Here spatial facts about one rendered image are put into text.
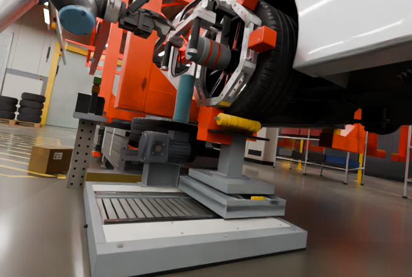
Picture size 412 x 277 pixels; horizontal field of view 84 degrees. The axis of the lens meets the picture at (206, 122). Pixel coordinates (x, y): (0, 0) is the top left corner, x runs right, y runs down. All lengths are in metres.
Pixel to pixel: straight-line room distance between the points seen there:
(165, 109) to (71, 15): 0.93
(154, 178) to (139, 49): 0.82
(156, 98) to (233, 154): 0.64
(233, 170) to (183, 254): 0.58
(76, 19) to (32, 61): 13.59
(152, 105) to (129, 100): 0.15
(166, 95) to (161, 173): 0.51
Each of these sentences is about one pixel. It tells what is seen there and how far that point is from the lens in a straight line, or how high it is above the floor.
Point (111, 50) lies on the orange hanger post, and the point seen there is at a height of 1.44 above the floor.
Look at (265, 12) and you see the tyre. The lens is 1.18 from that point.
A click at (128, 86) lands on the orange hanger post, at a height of 0.66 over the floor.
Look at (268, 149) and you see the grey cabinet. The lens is 6.11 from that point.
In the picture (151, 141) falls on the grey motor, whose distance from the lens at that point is 1.30.
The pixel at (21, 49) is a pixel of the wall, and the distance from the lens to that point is 14.50.
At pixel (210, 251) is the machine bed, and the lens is 0.84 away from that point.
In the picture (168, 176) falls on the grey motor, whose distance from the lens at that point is 1.55.
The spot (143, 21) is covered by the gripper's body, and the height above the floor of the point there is 0.79.
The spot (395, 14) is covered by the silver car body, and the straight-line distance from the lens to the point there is 0.89.
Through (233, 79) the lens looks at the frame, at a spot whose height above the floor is 0.69.
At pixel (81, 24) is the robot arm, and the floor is 0.68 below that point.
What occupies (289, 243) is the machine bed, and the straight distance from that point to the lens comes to 1.09.
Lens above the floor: 0.40
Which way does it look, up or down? 4 degrees up
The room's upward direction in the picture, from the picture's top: 8 degrees clockwise
